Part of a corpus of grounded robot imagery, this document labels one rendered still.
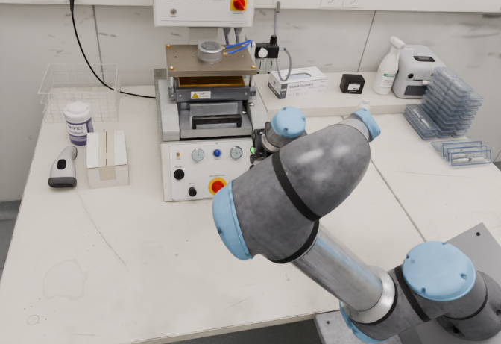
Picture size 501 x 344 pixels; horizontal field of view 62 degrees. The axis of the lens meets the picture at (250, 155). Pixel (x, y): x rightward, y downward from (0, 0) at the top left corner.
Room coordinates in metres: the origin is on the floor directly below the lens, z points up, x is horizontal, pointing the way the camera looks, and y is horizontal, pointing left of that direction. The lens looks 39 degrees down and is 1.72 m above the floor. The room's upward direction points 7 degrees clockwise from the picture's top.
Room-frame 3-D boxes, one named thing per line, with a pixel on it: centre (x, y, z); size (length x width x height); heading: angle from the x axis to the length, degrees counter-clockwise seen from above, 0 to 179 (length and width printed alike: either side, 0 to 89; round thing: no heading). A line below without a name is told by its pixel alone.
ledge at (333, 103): (1.70, -0.40, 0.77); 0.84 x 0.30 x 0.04; 107
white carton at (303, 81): (1.63, -0.16, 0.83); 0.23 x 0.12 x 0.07; 117
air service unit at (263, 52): (1.40, -0.01, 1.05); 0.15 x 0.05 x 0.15; 107
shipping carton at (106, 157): (1.02, 0.47, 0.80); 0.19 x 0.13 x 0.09; 17
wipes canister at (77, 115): (1.14, 0.60, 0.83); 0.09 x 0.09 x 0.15
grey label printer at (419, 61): (1.79, -0.69, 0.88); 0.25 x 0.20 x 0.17; 11
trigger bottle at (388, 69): (1.72, -0.56, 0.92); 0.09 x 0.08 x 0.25; 24
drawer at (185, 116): (1.17, 0.15, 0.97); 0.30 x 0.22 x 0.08; 17
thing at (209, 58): (1.25, 0.16, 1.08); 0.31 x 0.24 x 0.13; 107
